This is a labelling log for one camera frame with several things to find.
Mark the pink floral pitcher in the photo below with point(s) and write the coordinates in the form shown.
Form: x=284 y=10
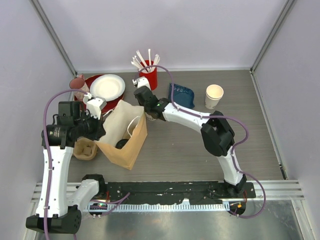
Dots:
x=79 y=83

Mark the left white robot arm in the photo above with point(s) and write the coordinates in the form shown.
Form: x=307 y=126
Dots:
x=56 y=212

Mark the red cylindrical straw holder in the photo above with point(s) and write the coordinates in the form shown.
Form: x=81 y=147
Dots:
x=152 y=78

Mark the brown paper bag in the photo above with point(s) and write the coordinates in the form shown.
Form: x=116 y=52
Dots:
x=126 y=121

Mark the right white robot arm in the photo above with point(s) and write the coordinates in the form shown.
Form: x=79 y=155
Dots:
x=217 y=134

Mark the bundle of wrapped straws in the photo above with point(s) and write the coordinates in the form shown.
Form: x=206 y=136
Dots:
x=145 y=64

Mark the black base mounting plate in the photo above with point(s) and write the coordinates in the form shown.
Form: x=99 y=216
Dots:
x=173 y=192

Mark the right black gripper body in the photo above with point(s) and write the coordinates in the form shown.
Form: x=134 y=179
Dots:
x=147 y=108

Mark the black lid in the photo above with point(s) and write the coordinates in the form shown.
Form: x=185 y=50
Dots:
x=121 y=143

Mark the white paper cup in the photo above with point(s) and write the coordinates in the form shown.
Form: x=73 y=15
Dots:
x=149 y=117

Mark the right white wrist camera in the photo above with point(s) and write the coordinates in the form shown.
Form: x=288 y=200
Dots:
x=141 y=82

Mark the blue leaf-shaped dish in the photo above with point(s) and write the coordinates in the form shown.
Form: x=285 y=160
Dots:
x=183 y=96

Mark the white paper plate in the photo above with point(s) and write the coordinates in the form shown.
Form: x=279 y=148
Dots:
x=108 y=87

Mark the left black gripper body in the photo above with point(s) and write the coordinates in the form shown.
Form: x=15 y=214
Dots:
x=89 y=126

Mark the red round plate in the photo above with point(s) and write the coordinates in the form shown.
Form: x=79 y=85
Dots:
x=110 y=105

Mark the stack of paper cups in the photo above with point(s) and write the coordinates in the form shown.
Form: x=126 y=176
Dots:
x=213 y=94

